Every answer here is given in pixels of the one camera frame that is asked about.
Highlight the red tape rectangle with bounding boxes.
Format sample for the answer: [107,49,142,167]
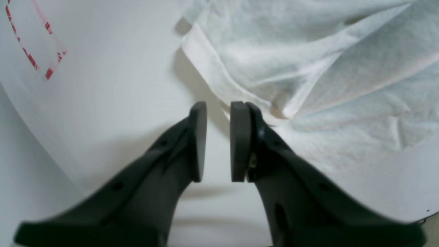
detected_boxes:
[4,0,67,81]

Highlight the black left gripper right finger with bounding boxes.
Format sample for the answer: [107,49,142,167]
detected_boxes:
[230,102,426,247]

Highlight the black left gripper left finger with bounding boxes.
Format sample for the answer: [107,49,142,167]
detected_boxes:
[14,102,207,247]

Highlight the white t-shirt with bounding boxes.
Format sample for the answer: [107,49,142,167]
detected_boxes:
[180,0,439,175]

